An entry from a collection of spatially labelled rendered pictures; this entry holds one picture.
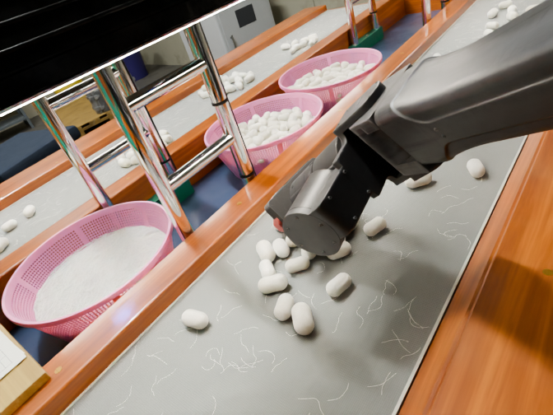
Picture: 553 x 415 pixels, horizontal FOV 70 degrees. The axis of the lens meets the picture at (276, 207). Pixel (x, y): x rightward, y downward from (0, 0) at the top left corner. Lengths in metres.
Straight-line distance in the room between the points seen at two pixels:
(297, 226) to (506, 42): 0.21
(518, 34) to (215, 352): 0.38
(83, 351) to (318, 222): 0.32
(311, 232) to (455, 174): 0.31
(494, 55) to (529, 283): 0.25
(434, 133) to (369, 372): 0.22
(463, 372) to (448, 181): 0.30
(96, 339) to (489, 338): 0.41
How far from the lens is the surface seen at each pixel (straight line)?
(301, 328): 0.42
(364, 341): 0.42
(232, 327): 0.47
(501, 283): 0.43
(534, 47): 0.21
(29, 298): 0.75
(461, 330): 0.39
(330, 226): 0.33
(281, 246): 0.51
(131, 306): 0.54
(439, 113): 0.27
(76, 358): 0.53
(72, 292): 0.69
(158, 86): 0.56
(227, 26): 3.34
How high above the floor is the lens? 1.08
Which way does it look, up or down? 33 degrees down
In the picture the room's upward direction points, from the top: 19 degrees counter-clockwise
